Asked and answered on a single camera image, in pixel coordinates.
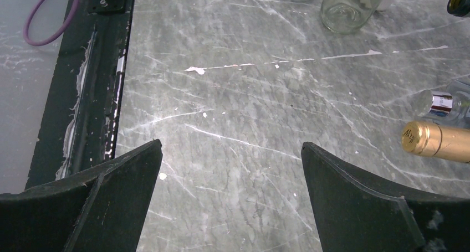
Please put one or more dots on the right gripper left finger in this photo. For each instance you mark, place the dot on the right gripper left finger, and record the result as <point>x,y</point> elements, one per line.
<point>102,208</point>

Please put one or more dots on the brown bottle gold foil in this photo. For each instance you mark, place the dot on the brown bottle gold foil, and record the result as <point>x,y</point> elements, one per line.
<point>427,139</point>

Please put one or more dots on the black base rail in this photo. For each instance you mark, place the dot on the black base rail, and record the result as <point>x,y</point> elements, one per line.
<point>80,122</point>

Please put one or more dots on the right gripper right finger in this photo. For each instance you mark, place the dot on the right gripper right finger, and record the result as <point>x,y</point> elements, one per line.
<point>356,210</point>

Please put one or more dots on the clear bottle dark label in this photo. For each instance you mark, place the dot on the clear bottle dark label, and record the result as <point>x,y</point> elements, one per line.
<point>347,16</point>

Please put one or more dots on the blue bottle silver cap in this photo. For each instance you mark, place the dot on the blue bottle silver cap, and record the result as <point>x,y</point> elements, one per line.
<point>449,107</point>

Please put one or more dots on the green bottle grey cap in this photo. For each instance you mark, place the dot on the green bottle grey cap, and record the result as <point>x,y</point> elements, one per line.
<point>458,8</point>

